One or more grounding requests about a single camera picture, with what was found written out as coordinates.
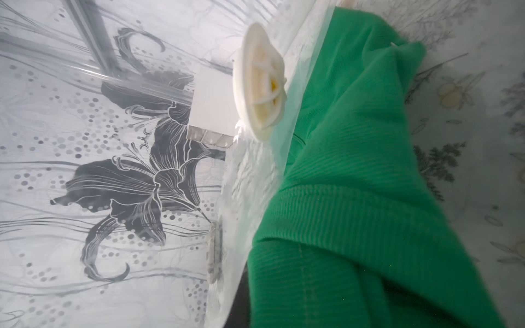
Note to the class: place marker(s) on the clear plastic vacuum bag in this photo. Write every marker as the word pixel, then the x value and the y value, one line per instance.
pixel 268 89

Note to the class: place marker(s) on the green garment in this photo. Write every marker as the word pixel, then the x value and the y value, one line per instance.
pixel 353 237

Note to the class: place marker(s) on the white mini drawer unit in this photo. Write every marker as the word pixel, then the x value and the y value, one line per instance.
pixel 213 116

